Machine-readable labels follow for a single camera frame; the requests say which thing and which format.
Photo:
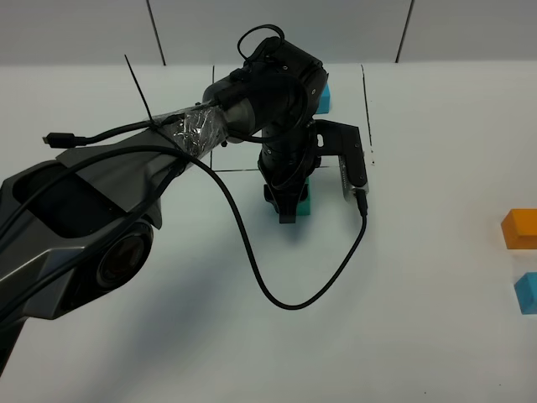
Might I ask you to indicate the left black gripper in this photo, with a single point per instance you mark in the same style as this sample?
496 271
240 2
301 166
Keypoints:
286 159

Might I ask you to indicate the green block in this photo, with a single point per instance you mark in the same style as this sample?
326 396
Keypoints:
303 195

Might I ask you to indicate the orange block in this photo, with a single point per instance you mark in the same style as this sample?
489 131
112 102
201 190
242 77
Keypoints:
519 229

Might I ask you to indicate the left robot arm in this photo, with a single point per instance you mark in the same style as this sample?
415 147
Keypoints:
82 225

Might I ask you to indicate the blue template block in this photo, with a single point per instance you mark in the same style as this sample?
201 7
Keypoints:
324 105

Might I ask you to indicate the black zip tie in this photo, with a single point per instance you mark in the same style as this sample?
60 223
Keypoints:
140 91

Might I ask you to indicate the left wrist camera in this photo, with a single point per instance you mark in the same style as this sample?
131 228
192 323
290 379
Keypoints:
344 142

